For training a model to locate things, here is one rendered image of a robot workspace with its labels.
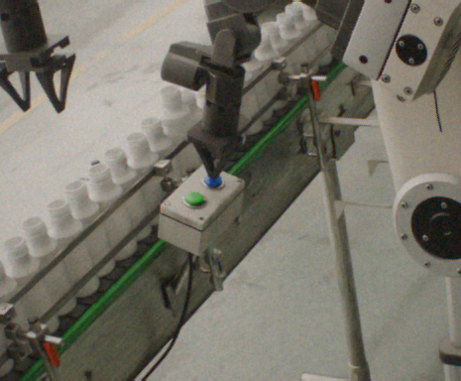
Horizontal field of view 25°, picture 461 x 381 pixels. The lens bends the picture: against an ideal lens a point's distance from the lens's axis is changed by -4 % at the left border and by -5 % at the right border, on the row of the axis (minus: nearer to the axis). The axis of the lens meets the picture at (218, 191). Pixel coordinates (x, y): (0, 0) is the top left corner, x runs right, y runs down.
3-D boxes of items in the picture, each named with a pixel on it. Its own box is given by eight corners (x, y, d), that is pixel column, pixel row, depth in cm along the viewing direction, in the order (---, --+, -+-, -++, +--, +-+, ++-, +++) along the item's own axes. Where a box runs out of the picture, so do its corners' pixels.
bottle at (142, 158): (134, 224, 194) (112, 142, 186) (156, 207, 197) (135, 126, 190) (159, 230, 190) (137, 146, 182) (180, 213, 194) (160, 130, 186)
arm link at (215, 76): (236, 77, 160) (252, 62, 165) (195, 63, 162) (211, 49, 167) (231, 116, 165) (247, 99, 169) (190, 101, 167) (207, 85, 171)
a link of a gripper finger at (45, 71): (58, 123, 138) (42, 58, 133) (19, 121, 141) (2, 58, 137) (88, 101, 143) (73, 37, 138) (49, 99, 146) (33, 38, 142)
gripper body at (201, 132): (183, 143, 169) (187, 103, 164) (216, 114, 176) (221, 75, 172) (220, 158, 167) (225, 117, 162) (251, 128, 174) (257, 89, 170)
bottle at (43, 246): (51, 298, 176) (23, 212, 169) (82, 298, 175) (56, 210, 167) (38, 318, 171) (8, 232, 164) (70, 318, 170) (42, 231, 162)
